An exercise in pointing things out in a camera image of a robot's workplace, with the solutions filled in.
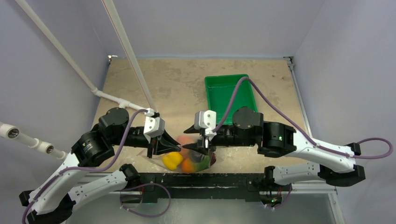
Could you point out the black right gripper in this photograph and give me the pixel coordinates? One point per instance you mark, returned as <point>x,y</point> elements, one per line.
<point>204,142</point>

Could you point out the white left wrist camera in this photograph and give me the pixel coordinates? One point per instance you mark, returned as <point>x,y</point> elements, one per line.
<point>154,126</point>

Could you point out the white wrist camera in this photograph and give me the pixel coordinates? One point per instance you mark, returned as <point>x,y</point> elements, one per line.
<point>154,126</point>
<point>206,121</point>

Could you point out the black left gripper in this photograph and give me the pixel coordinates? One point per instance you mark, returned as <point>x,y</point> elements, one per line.
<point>161,144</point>

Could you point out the yellow toy bell pepper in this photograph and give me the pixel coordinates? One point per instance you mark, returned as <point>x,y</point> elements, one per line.
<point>172,160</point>

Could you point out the clear pink zip top bag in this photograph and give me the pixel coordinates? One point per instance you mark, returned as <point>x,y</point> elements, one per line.
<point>186,153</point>

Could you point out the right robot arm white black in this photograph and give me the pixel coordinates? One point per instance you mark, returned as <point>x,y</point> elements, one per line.
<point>324,161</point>

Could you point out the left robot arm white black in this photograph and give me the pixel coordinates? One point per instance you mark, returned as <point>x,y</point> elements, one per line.
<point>56,199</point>

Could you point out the green plastic tray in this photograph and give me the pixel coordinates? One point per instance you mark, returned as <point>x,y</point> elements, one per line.
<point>219,90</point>

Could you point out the orange toy pumpkin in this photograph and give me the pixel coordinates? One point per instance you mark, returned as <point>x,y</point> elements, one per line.
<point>186,139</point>

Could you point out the dark red toy apple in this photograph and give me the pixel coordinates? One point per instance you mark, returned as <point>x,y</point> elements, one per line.
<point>213,159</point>

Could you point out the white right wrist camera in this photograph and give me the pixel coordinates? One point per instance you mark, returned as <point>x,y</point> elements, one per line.
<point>206,121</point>

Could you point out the white pvc pipe frame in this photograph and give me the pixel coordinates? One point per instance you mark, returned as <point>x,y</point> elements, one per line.
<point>11,132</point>

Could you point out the orange green toy mango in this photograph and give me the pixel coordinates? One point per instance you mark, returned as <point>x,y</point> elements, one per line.
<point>189,166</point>

